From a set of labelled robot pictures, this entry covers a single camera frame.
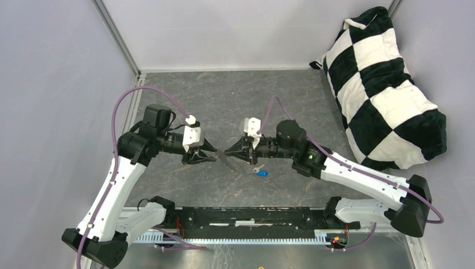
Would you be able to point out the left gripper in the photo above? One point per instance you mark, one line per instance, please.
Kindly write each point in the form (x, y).
(196, 157)

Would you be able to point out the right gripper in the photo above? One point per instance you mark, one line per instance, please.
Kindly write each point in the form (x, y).
(243, 149)

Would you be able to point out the grey metal key holder plate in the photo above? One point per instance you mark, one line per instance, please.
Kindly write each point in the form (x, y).
(230, 163)

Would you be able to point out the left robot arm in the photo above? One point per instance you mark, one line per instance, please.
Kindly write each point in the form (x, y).
(101, 236)

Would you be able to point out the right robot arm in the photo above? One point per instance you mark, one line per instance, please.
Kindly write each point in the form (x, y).
(400, 202)

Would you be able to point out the blue tagged key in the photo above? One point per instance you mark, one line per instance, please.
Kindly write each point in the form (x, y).
(260, 171)

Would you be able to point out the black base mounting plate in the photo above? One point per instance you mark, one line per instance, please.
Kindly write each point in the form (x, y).
(301, 217)

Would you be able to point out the black white checkered pillow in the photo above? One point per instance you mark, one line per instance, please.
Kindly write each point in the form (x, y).
(388, 121)

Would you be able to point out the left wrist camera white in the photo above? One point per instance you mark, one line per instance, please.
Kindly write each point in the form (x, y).
(193, 135)

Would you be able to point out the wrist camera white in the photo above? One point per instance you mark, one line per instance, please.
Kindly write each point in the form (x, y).
(193, 135)
(251, 128)

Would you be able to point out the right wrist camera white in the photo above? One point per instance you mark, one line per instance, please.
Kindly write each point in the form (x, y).
(251, 128)

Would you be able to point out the white slotted cable duct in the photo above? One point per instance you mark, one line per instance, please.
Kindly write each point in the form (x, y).
(157, 237)

